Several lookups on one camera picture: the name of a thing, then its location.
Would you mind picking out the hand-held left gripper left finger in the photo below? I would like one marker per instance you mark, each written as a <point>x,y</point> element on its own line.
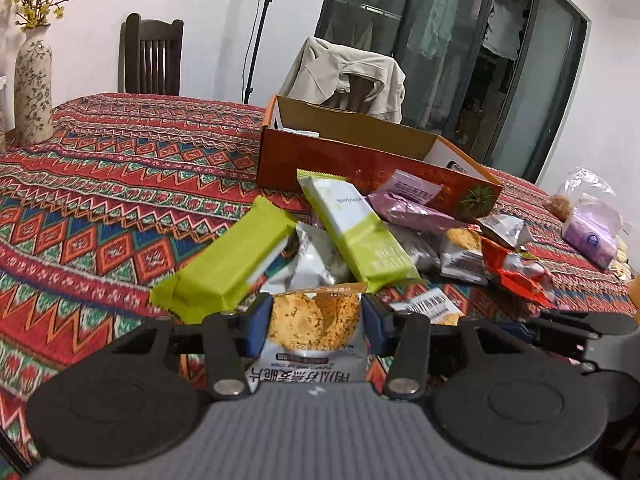
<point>258,325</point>

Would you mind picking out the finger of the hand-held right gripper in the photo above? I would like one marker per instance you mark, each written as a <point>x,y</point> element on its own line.
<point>590,322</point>
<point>550,337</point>

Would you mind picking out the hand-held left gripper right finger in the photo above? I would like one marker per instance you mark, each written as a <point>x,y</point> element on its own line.
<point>375,325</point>

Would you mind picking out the white oat cracker packet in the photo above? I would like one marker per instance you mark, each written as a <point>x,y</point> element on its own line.
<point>310,325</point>
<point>462,255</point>

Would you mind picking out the plain green snack packet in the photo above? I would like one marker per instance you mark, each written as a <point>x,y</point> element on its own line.
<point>225,265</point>

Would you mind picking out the red snack packet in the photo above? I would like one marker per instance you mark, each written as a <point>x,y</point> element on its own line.
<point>517,275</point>

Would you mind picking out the light pink snack packet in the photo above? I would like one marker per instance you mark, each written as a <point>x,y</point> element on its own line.
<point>412,186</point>

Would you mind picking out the orange cardboard box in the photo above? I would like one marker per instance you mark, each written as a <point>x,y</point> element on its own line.
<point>350,170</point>

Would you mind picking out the white barcode snack packet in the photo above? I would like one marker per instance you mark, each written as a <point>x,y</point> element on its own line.
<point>430,305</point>

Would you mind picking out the dark grey snack packet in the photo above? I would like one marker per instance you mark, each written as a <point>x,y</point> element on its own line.
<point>422,252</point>

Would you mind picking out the purple tissue pack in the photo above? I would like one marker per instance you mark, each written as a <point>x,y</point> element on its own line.
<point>592,235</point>

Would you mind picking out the white and green snack packet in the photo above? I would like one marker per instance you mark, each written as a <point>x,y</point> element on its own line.
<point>357,237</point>

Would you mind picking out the small silver snack packet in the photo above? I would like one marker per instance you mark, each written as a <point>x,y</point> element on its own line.
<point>505,230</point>

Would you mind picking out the mauve snack packet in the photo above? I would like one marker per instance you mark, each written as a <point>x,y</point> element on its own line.
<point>415,215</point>

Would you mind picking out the clear plastic bread bag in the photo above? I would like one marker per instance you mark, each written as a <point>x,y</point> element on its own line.
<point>575,192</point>

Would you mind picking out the dark wooden chair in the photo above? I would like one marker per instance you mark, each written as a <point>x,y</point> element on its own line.
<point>152,55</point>
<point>360,92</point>

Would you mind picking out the beige jacket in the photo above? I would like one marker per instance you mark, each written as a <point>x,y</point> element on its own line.
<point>320,70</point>

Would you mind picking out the black tripod stand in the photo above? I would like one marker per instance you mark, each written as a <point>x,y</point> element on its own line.
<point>260,30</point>

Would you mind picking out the glass sliding door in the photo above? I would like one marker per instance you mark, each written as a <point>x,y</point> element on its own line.
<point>450,35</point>

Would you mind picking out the hanging white shirt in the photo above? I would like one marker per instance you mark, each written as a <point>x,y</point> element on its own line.
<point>505,30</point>

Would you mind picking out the hanging pale garment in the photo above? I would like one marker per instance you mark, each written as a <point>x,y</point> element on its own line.
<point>435,15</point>

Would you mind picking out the floral ceramic vase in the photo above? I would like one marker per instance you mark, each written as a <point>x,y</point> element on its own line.
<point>32,90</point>

